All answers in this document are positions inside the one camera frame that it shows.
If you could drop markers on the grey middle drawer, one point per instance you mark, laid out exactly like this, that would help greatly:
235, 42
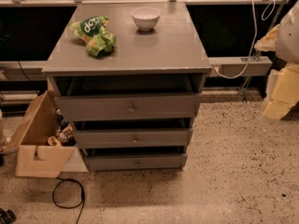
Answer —
133, 138

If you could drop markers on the grey drawer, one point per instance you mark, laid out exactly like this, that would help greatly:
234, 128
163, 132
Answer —
125, 107
136, 162
133, 138

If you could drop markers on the cardboard box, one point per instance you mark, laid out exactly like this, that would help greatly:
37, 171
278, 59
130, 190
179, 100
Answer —
36, 158

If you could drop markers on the metal stand pole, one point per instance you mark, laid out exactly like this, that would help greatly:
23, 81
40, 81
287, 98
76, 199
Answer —
272, 41

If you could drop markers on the green chip bag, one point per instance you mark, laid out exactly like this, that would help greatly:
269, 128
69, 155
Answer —
95, 35

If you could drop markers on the grey drawer cabinet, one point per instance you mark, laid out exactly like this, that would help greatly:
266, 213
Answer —
168, 60

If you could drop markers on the grey bottom drawer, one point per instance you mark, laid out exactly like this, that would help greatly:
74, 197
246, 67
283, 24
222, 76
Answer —
136, 162

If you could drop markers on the items inside cardboard box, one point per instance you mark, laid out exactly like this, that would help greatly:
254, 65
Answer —
64, 136

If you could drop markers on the black object on floor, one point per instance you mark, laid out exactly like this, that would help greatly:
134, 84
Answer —
7, 217

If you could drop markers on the grey top drawer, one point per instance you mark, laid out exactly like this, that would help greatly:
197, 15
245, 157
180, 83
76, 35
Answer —
125, 107

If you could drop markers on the white ceramic bowl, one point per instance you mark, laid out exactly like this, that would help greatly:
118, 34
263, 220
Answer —
145, 18

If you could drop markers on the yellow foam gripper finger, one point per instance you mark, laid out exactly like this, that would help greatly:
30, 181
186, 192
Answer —
282, 93

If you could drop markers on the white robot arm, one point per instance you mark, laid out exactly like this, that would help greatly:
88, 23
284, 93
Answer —
290, 24

